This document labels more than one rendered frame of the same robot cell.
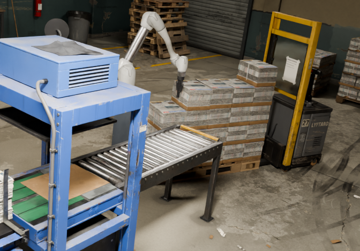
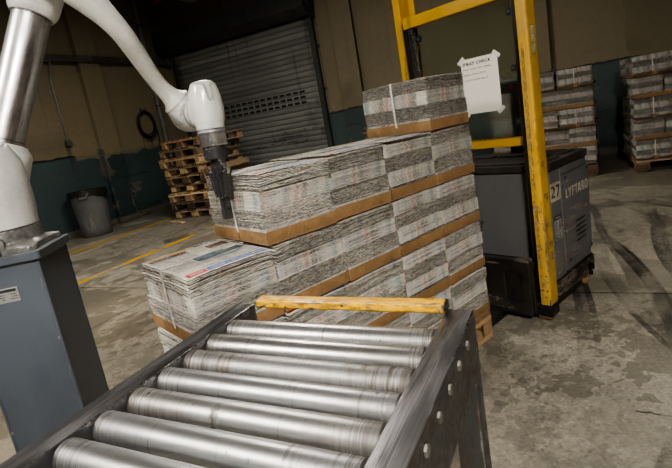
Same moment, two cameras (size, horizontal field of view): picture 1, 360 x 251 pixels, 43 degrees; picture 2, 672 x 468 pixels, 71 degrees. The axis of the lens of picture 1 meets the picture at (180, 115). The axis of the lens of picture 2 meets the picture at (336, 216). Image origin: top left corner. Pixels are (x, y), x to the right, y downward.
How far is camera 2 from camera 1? 333 cm
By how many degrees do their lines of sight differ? 10
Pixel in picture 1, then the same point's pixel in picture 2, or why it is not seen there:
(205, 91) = (306, 169)
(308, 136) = (567, 221)
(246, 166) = not seen: hidden behind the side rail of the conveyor
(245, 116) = (429, 215)
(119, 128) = (27, 400)
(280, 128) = (495, 229)
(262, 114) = (464, 200)
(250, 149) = (465, 298)
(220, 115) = (372, 230)
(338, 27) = not seen: hidden behind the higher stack
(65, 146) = not seen: outside the picture
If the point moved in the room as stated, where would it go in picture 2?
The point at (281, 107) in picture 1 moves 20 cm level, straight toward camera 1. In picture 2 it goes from (481, 182) to (490, 187)
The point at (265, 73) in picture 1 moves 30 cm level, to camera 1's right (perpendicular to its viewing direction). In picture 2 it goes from (441, 92) to (506, 80)
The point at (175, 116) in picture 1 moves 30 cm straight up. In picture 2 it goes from (237, 275) to (214, 175)
